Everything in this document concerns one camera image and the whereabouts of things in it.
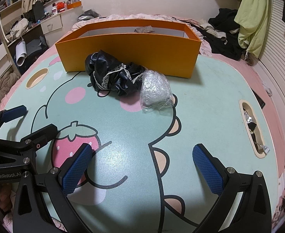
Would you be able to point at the beige knit cloth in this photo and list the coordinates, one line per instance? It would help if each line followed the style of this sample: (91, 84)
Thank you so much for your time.
(5, 85)

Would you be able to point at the small orange box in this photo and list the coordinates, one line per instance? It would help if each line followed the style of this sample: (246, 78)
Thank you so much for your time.
(74, 4)

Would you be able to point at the grey crumpled bag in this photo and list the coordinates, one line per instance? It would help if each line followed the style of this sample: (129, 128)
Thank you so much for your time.
(88, 15)

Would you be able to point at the black monitor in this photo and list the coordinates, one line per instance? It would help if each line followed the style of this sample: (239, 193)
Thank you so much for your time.
(38, 11)

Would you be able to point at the white jar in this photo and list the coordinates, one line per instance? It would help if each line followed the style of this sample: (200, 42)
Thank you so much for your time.
(54, 9)

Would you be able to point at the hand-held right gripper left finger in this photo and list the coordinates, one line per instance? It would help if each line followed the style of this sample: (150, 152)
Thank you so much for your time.
(77, 172)

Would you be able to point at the clear bubble wrap bag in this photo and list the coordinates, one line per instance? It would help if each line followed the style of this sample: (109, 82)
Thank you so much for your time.
(154, 89)

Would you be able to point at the black lace cloth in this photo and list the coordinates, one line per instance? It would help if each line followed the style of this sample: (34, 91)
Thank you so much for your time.
(108, 65)

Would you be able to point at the red container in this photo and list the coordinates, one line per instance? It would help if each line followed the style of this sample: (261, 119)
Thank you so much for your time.
(61, 6)

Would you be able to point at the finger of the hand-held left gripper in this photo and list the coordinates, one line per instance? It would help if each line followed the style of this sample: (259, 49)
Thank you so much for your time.
(45, 133)
(13, 112)

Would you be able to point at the white paper roll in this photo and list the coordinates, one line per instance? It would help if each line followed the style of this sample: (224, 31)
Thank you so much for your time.
(20, 53)

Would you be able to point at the white slatted wardrobe door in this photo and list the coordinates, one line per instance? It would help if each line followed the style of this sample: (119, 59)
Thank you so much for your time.
(280, 65)

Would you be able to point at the beige clothes heap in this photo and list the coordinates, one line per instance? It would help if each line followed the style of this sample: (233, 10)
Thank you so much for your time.
(17, 29)

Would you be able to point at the black clothes pile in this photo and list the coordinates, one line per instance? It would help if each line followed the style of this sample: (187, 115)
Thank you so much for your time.
(225, 17)

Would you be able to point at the person's left hand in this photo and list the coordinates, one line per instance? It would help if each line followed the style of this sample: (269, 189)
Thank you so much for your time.
(6, 199)

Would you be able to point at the white drawer cabinet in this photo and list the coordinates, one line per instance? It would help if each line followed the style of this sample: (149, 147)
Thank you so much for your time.
(50, 25)

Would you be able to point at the silver foil wrapper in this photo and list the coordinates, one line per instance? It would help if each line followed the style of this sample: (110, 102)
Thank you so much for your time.
(264, 149)

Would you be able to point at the light green hanging garment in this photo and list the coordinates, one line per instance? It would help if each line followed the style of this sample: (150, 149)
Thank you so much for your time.
(251, 17)

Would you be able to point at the small black object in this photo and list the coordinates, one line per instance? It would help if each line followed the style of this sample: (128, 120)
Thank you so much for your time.
(252, 127)

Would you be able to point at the orange cardboard box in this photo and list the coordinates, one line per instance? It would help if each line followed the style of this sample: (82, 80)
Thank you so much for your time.
(132, 53)

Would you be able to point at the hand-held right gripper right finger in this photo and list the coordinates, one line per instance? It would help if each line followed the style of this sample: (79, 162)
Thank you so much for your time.
(208, 172)

